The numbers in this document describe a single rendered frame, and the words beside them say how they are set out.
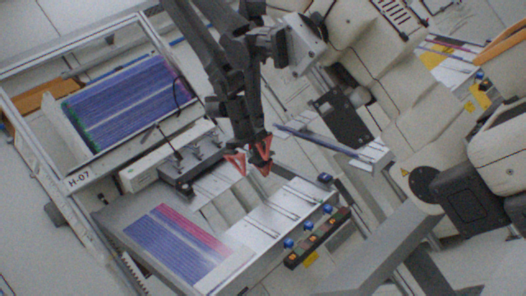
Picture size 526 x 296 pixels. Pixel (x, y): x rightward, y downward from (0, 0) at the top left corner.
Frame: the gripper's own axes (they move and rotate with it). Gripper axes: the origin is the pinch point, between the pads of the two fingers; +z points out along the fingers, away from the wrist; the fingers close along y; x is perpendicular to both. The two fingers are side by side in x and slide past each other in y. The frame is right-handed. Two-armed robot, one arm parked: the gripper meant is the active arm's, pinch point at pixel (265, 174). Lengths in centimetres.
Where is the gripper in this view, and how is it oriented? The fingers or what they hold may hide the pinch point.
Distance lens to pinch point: 211.3
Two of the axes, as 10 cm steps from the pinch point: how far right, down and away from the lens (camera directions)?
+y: -6.9, 4.9, -5.3
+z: 2.1, 8.4, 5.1
